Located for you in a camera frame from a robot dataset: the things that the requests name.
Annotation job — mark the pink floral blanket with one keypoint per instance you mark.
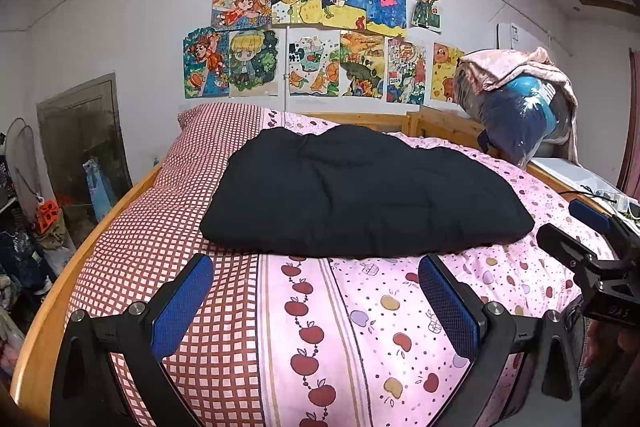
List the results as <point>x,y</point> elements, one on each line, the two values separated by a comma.
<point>505,62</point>

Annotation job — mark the lying orange-haired girl poster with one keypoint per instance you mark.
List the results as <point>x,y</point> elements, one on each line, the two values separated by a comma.
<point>242,7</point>

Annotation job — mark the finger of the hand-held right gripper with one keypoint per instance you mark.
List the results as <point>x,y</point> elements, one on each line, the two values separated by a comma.
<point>590,214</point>
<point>565,244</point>

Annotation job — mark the red checked bed cover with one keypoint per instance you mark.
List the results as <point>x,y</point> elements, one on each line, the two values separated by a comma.
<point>200,217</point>

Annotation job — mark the standing fan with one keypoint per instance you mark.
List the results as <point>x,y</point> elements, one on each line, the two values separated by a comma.
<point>22,157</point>

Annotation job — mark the light blue bag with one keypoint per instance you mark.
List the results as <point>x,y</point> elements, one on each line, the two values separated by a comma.
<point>97,189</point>

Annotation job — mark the group of cartoon drawings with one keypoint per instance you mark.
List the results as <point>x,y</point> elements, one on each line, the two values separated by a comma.
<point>286,102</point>

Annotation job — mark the dark blue cloth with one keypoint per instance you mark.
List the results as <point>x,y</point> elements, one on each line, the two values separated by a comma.
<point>484,141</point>

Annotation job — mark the white wall air conditioner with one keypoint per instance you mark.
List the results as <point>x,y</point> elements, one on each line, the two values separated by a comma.
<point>522,38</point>

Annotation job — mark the orange-haired girl blue poster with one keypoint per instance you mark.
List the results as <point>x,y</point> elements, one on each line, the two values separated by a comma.
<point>206,64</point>

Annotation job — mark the orange plastic object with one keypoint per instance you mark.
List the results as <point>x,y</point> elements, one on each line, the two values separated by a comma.
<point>47,216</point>

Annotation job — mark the dark red curtain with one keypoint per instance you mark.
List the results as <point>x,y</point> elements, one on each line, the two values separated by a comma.
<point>631,122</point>

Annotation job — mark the yellow bear poster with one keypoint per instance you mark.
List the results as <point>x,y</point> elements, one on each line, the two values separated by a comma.
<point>442,74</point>

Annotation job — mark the drink and oranges poster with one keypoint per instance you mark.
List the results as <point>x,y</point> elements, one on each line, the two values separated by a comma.
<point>314,63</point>

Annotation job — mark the red-haired figure poster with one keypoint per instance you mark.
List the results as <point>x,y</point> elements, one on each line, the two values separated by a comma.
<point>424,2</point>

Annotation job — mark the blue sea yellow sand poster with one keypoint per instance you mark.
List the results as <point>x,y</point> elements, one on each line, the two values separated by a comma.
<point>360,4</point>

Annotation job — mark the dinosaur landscape poster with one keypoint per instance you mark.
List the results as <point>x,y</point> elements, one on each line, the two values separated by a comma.
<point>362,64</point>

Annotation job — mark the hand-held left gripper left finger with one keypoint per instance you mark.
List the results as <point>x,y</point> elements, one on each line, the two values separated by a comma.
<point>182,307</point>

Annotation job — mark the wooden bed frame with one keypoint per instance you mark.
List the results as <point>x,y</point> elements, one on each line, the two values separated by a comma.
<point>50,317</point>

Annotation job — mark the colourful city poster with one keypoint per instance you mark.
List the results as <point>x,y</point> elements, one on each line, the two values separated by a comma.
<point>406,72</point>

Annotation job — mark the clear plastic bag of clothes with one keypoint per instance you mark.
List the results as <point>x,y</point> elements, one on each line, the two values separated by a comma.
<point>515,117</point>

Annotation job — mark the pink apple-print bed sheet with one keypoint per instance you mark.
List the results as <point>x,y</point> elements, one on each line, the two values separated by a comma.
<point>380,347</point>

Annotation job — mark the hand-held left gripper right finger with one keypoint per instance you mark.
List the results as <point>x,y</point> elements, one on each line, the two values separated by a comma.
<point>450,307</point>

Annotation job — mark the blond figure green poster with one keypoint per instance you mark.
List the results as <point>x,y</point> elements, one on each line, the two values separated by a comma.
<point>252,62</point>

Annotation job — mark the black padded jacket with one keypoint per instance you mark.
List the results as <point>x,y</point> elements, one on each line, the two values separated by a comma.
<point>365,197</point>

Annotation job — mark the person's right hand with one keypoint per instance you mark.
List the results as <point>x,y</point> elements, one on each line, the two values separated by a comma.
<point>607,347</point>

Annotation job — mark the pile of clutter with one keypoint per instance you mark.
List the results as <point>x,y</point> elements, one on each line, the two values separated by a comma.
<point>25,267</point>

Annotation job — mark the white power strip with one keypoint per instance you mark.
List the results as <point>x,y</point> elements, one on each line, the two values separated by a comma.
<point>617,199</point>

